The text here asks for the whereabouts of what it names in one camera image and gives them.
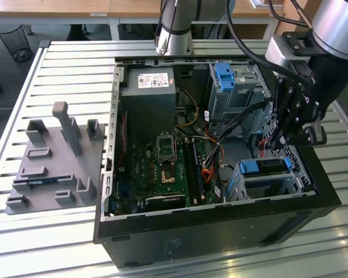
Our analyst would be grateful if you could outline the black graphics card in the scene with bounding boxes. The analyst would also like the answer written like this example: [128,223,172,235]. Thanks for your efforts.
[144,193,187,213]

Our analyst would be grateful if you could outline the wooden desk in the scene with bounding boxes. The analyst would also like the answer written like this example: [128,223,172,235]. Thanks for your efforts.
[108,0,282,40]
[0,0,113,27]

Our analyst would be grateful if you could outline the blue plastic drive latch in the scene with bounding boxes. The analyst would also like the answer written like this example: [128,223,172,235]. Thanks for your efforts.
[215,62,235,92]

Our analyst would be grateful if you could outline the black mesh wastebasket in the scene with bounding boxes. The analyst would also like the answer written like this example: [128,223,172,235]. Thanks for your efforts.
[0,23,32,62]

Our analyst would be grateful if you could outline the black RAM slot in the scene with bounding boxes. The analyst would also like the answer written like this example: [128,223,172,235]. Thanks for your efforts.
[184,138,194,203]
[193,138,206,203]

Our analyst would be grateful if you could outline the grey power supply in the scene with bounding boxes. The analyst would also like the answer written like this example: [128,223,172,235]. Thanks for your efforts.
[120,67,176,145]

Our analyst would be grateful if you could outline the black wire with blue plug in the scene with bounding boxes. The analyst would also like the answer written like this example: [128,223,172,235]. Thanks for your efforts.
[204,98,279,169]

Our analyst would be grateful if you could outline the square chipset chip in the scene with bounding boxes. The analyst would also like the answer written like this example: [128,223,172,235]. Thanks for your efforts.
[161,170,176,185]

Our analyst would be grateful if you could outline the yellow black wire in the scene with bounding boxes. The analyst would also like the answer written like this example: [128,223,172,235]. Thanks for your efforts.
[173,86,200,128]

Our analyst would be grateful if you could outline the hard disk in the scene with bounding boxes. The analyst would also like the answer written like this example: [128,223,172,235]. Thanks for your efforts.
[238,158,292,176]

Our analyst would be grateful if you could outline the black PC case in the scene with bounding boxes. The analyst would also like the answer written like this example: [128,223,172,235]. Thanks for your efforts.
[92,56,343,269]

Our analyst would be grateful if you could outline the black shoes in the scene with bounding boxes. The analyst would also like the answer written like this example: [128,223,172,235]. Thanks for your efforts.
[66,24,91,41]

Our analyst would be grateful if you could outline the orange red wire bundle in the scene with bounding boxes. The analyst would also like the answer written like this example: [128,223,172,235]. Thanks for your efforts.
[201,136,226,185]

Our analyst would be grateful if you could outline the red black disk wire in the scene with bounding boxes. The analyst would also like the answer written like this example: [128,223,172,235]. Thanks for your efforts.
[249,130,279,153]

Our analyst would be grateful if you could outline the grey metal drive cage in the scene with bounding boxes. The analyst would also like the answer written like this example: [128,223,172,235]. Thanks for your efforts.
[207,62,272,130]

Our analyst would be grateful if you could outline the RAM stick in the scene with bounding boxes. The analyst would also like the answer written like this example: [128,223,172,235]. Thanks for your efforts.
[26,178,59,188]

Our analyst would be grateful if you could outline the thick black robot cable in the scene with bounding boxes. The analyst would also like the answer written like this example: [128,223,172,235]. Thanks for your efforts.
[224,0,314,86]

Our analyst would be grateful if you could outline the CPU socket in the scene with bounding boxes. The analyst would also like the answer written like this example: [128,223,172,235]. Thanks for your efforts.
[156,131,176,163]

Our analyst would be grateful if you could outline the silver camera box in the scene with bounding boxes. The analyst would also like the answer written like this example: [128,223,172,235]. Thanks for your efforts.
[265,36,311,70]

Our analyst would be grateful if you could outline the grey metal disk bay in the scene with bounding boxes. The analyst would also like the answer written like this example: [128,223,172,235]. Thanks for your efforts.
[224,158,318,203]

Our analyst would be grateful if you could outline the grey parts rack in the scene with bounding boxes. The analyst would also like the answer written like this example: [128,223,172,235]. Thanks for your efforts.
[5,101,105,217]

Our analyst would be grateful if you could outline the green motherboard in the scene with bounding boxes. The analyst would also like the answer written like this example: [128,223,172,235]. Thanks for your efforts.
[111,130,221,217]

